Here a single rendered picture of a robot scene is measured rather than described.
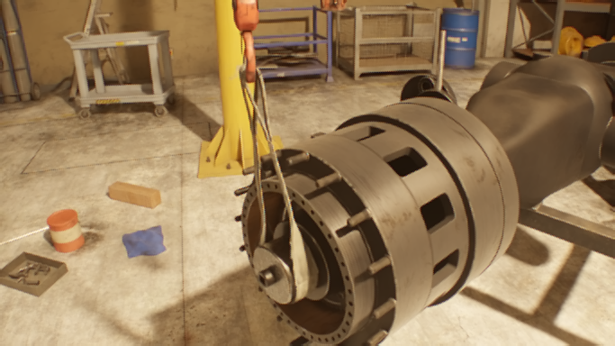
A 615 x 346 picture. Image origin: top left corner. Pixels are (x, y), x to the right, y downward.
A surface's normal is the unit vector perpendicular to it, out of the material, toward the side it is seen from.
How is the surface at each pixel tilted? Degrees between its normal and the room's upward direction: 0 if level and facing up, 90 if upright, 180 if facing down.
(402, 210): 48
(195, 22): 90
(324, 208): 27
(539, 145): 90
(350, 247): 53
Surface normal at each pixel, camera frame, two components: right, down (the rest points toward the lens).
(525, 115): -0.36, -0.67
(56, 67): 0.25, 0.41
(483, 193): 0.55, -0.19
